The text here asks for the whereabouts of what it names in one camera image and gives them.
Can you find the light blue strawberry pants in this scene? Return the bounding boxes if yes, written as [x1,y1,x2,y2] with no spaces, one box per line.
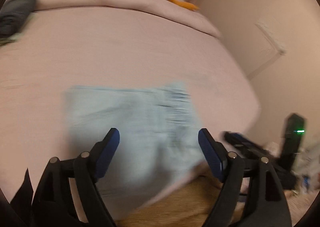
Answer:
[65,83,203,197]

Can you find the folded light green garment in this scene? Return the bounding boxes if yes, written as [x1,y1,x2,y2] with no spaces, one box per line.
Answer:
[0,13,35,46]

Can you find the pink bed sheet mattress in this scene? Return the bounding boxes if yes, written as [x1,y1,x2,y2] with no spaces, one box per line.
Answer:
[1,7,260,198]

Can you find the white wall socket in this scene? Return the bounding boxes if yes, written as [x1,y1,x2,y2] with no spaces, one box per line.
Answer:
[255,19,287,55]

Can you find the pink quilted comforter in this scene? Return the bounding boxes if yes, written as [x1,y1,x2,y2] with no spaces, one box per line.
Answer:
[4,0,223,40]

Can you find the folded dark blue jeans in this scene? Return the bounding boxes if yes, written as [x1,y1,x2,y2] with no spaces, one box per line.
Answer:
[1,0,36,38]

